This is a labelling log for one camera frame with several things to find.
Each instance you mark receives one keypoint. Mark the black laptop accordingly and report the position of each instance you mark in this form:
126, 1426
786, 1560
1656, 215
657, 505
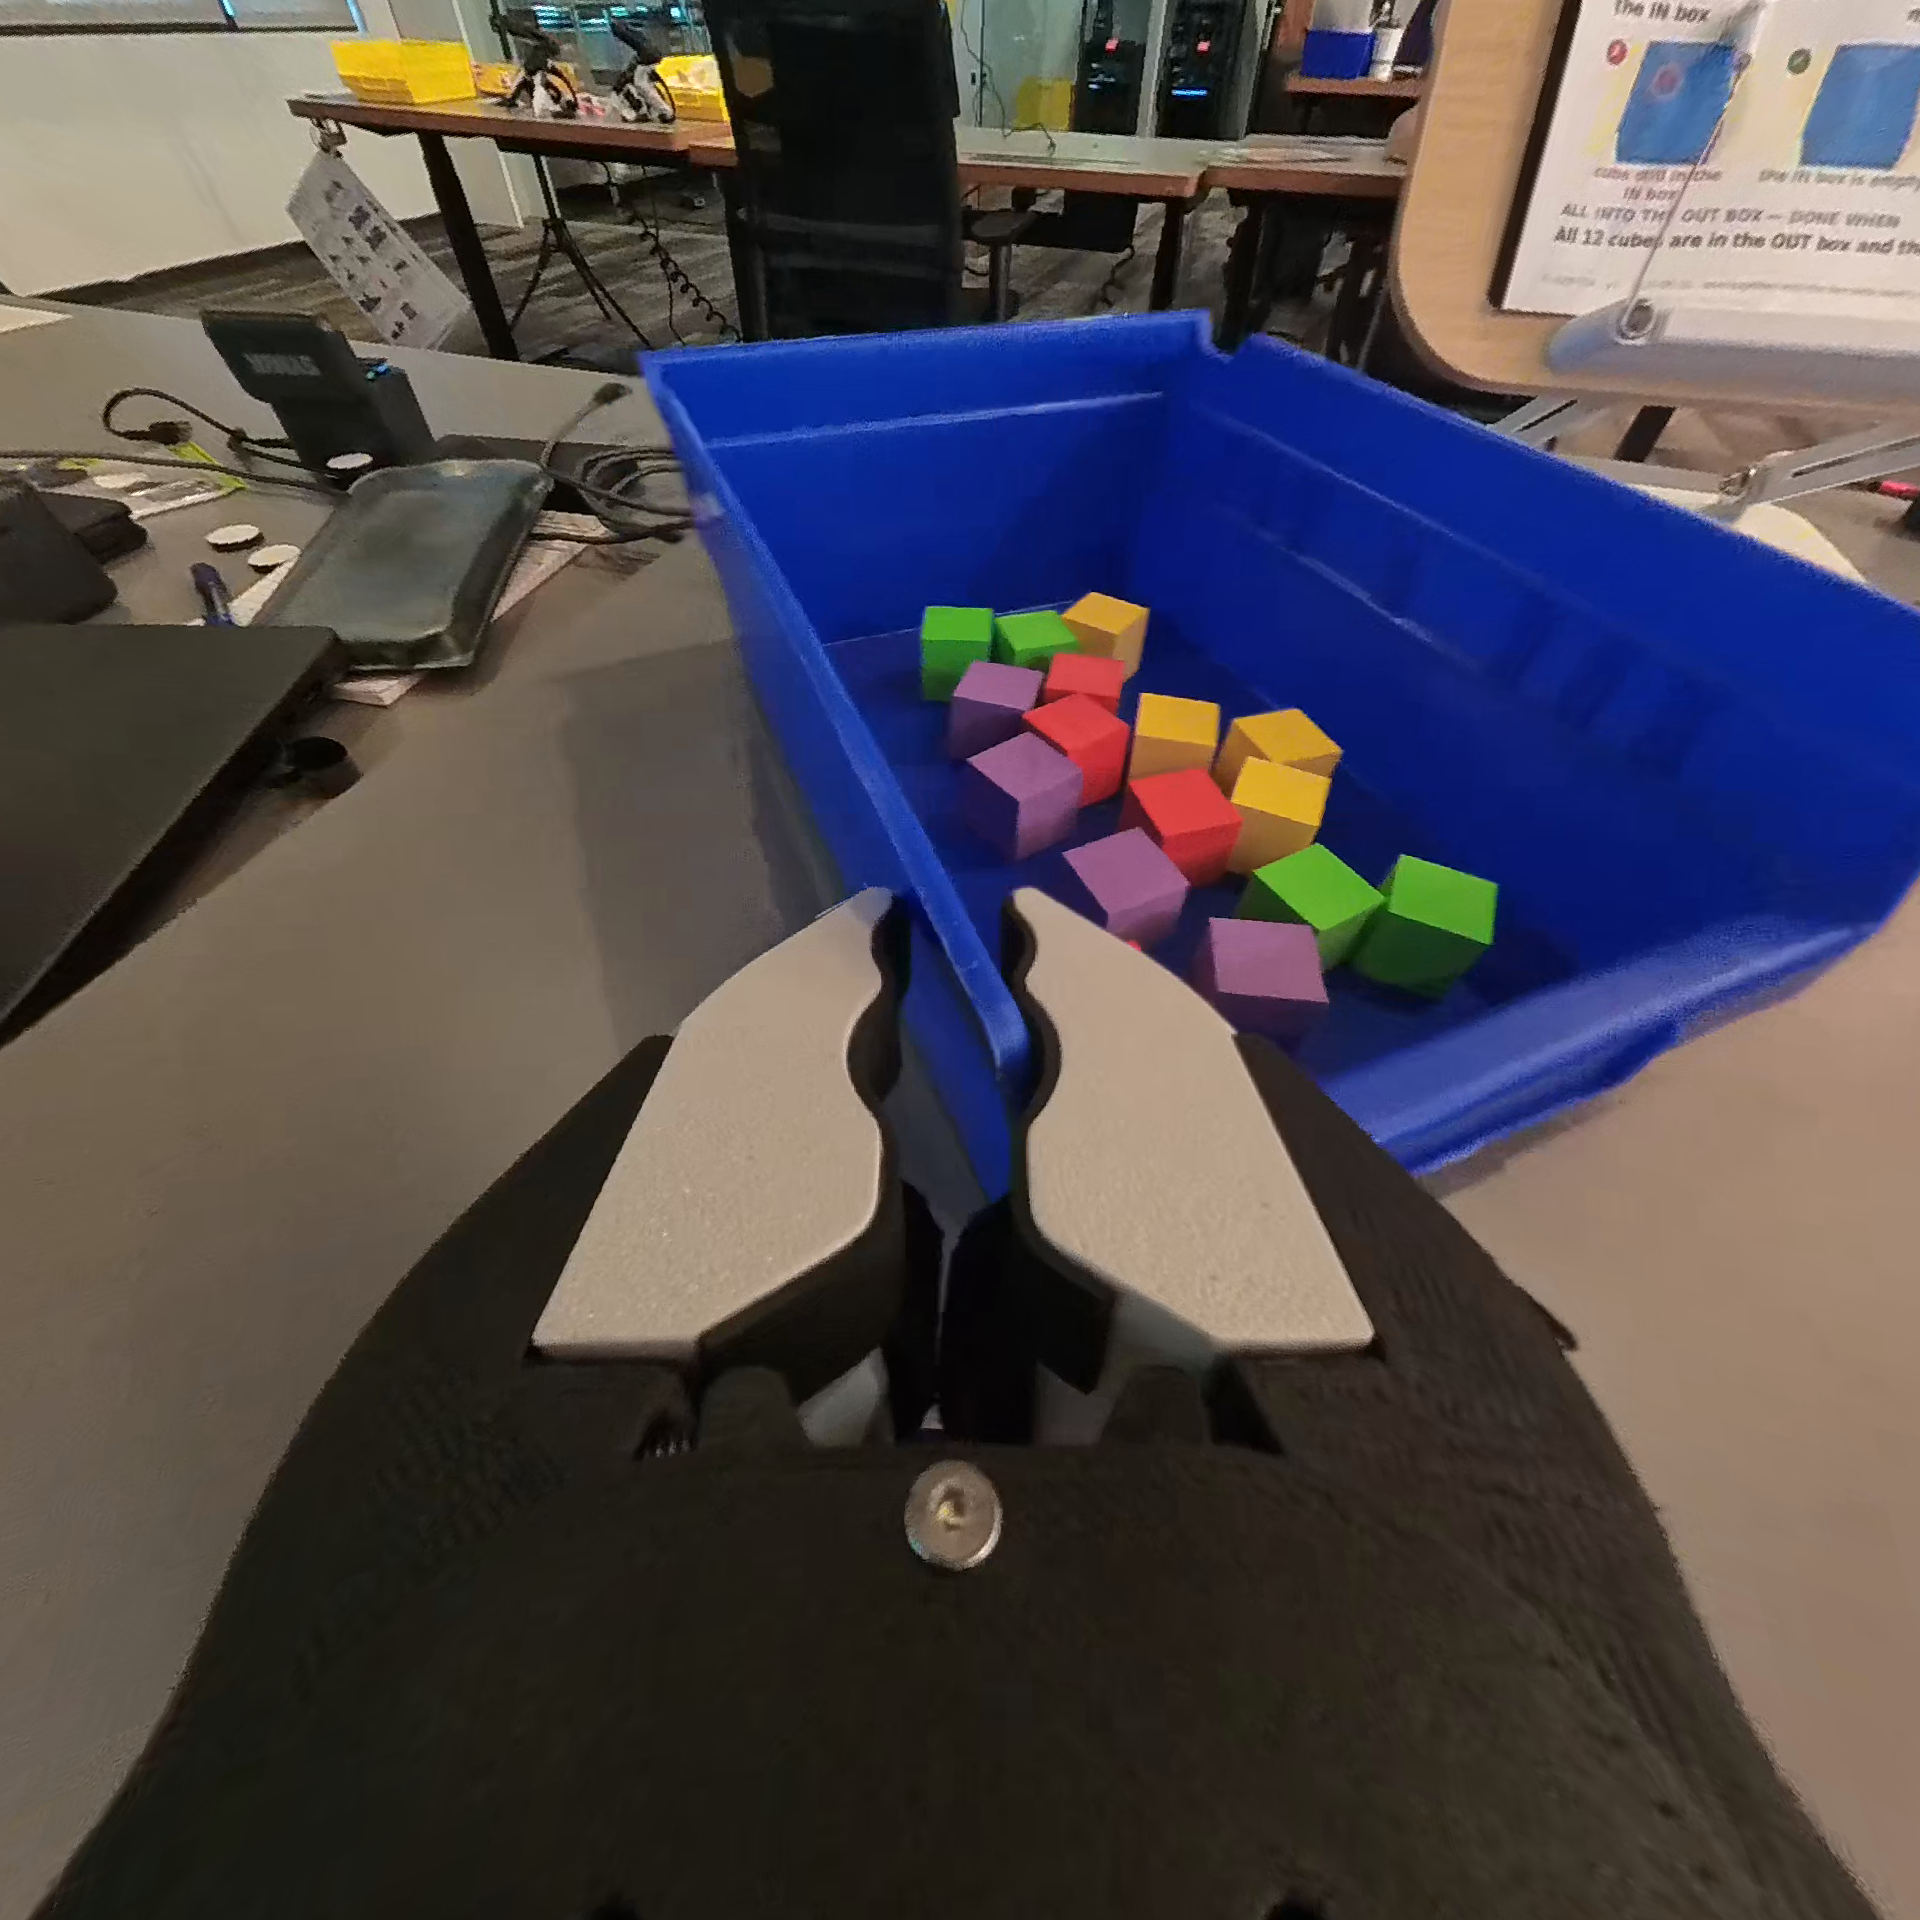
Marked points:
120, 780

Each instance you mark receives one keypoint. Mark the blue plastic bin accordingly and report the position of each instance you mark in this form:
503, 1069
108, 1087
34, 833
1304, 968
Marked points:
1499, 644

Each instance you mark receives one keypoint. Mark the pile of coloured wooden cubes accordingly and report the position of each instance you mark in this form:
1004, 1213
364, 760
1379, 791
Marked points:
1184, 818

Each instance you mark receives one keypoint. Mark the instruction sheet on wooden board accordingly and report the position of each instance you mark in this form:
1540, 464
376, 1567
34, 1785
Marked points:
1441, 224

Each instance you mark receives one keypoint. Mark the black gadget on stand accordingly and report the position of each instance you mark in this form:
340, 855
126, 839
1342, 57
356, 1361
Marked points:
539, 76
643, 77

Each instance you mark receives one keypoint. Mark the blue storage box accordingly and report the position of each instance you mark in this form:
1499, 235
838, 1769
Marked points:
1336, 53

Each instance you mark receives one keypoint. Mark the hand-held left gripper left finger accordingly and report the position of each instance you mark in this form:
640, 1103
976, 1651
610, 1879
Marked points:
720, 1171

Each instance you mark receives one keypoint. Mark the black server rack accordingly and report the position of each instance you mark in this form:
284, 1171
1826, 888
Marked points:
1155, 66

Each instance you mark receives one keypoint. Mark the black pouch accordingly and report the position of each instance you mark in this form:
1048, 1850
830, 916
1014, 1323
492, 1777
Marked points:
54, 562

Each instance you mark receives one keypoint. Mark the dark green pouch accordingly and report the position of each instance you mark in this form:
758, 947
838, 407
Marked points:
406, 562

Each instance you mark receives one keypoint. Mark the long wooden table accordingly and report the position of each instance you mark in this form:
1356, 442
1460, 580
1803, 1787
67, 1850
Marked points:
1108, 157

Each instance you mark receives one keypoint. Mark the printed instruction sheet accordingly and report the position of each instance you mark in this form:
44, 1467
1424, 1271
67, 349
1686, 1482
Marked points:
1724, 149

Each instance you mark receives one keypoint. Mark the black office chair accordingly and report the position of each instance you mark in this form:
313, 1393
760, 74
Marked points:
840, 165

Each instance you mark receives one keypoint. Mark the laminated picture sheet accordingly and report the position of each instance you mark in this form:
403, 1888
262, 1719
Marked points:
376, 248

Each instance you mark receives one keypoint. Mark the black charging dock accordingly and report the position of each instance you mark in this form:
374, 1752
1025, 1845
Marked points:
323, 383

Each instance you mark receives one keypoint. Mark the yellow storage bin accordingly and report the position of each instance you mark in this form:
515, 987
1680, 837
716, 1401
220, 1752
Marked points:
403, 71
1046, 105
698, 90

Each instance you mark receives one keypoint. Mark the white document stand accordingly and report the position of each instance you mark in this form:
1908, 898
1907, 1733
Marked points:
1724, 340

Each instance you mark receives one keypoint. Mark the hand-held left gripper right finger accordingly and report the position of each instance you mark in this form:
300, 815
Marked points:
1184, 1171

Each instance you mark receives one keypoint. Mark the blue pen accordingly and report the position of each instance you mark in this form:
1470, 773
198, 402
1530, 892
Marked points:
212, 592

